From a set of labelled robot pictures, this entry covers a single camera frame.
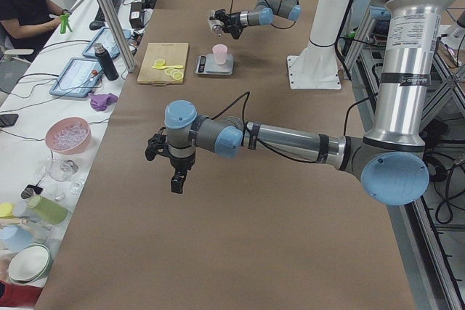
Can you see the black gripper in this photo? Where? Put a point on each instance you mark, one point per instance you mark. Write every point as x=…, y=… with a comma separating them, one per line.
x=233, y=19
x=182, y=162

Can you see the glass sauce bottle metal spout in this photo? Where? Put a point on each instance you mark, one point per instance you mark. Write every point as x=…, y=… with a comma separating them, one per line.
x=215, y=26

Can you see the pink plastic cup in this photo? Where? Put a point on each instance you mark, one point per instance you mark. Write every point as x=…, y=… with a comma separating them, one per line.
x=220, y=52

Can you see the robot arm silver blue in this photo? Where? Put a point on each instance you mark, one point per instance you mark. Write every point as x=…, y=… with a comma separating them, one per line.
x=387, y=160
x=262, y=14

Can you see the digital kitchen scale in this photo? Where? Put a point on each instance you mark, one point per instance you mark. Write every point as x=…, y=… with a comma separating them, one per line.
x=207, y=66

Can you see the green plastic cup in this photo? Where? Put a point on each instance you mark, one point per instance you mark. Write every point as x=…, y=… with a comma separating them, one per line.
x=47, y=210

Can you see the yellow small cup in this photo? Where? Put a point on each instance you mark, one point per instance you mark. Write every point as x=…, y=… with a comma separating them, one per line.
x=6, y=211

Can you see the light blue cup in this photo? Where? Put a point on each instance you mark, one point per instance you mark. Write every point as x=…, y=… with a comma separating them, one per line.
x=16, y=238

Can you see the bamboo cutting board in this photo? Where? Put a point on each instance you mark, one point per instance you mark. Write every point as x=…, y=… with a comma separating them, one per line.
x=173, y=53

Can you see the yellow plastic knife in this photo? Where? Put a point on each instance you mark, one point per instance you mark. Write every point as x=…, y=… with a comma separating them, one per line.
x=163, y=67

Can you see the lemon slice middle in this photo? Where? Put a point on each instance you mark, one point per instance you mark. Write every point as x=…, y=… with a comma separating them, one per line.
x=176, y=74

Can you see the lemon slice near knife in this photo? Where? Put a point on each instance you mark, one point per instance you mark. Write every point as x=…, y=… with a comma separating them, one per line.
x=170, y=70

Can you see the black box on desk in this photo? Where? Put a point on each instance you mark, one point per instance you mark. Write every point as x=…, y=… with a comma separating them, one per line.
x=137, y=15

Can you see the purple cloth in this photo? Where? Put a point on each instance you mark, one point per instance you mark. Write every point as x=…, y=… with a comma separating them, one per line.
x=100, y=102

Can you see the clear wine glass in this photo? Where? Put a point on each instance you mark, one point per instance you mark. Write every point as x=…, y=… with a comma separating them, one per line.
x=65, y=171

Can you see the pink bowl with ice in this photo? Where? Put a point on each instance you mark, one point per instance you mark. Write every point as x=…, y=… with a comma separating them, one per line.
x=69, y=136

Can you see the blue tablet far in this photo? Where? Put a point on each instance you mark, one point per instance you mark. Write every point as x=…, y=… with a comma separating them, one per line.
x=105, y=37

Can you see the blue tablet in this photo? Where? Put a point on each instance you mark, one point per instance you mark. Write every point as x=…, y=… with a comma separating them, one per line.
x=105, y=37
x=77, y=79

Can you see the black thermos bottle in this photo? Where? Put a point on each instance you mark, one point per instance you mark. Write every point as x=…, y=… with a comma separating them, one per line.
x=105, y=61

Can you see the black computer mouse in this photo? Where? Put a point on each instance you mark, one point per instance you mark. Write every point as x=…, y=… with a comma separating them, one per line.
x=96, y=25

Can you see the blue tablet near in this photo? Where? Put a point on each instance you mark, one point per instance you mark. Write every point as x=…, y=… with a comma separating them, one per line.
x=77, y=79

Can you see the green hand clamp tool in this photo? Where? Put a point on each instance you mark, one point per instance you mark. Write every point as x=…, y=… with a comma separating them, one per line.
x=64, y=24

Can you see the black smartphone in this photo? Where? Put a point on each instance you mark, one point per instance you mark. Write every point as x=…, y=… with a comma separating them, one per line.
x=8, y=120

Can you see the person in black shirt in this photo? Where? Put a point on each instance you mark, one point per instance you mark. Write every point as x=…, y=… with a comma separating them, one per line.
x=30, y=23

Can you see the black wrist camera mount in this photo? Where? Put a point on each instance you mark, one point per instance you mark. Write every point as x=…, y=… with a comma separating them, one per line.
x=157, y=145

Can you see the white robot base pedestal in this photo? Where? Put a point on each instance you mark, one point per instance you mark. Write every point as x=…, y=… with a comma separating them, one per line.
x=316, y=67

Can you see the aluminium frame post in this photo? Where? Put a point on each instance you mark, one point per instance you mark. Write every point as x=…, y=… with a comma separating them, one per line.
x=113, y=22

